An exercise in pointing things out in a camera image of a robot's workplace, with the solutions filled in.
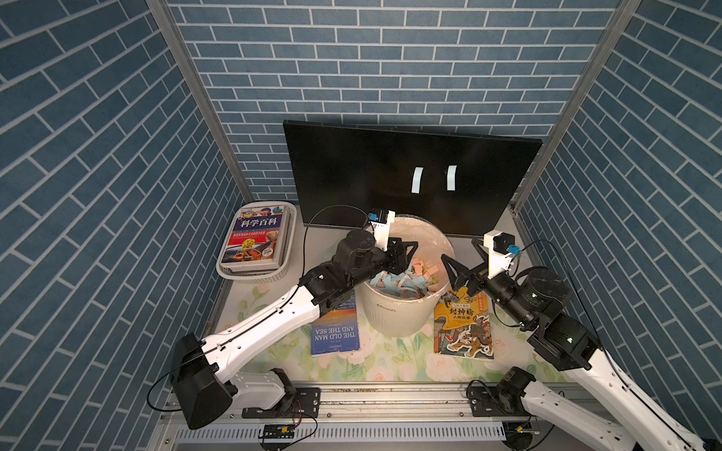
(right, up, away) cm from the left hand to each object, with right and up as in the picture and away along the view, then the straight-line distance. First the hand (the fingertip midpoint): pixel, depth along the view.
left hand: (419, 246), depth 67 cm
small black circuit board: (-35, -48, +4) cm, 60 cm away
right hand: (+9, -1, -5) cm, 10 cm away
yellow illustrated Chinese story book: (+16, -26, +20) cm, 36 cm away
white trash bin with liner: (-1, -23, +19) cm, 30 cm away
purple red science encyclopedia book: (-51, 0, +27) cm, 57 cm away
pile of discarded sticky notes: (+3, -11, +17) cm, 20 cm away
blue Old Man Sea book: (-23, -27, +19) cm, 40 cm away
